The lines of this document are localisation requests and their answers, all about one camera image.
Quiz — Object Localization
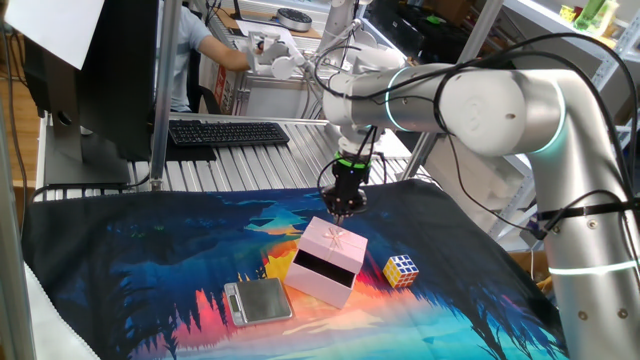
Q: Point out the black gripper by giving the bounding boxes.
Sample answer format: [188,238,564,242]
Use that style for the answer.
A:
[319,165,369,227]

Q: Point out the pink ribboned gift box casing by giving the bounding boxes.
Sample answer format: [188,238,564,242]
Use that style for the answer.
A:
[298,215,369,275]

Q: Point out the bare operator forearm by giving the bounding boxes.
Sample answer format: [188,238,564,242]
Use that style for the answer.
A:
[198,33,251,72]

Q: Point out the pink gift box base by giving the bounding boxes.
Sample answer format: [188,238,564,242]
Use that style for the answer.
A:
[283,248,357,310]

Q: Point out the brown cardboard box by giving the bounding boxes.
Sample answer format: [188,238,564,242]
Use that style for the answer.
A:
[509,249,551,296]

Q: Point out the Rubik's cube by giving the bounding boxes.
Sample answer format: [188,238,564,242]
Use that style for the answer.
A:
[382,253,420,290]

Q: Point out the silver digital scale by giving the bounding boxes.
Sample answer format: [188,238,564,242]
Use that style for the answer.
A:
[223,277,294,328]

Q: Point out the black keyboard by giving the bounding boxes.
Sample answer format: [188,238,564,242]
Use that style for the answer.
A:
[167,118,291,148]

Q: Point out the white teleoperation device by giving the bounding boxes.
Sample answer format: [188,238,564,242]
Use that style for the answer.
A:
[244,29,351,109]

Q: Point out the white foam blocks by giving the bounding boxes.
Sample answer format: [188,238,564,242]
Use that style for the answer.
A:
[424,132,536,236]

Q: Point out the white cabinet red label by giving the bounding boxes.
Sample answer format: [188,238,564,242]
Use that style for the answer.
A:
[198,49,239,115]

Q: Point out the colourful landscape print cloth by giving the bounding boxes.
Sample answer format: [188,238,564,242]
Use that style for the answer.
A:
[20,178,571,360]

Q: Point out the black office chair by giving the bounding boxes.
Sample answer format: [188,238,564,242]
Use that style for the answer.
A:
[187,47,222,115]

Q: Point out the round black speaker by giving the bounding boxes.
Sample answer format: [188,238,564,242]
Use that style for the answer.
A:
[276,7,314,34]

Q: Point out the wooden desk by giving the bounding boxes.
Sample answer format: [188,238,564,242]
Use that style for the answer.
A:
[214,7,324,41]

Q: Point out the seated person blue shirt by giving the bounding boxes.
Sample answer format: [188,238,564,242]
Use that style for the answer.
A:
[169,0,214,114]

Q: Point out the black computer monitor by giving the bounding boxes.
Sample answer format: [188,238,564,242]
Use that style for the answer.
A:
[22,0,160,187]

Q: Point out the green bottle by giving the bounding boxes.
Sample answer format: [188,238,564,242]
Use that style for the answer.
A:
[573,0,607,31]

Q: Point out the white paper sheet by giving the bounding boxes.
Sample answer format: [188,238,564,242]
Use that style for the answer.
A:
[3,0,106,71]

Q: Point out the green wrist flange ring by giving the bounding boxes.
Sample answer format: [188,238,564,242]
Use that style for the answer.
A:
[333,152,372,170]

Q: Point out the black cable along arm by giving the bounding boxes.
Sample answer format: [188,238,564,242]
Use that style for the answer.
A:
[312,32,640,236]

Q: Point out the black monitor cable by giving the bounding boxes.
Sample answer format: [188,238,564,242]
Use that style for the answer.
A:
[29,172,151,202]

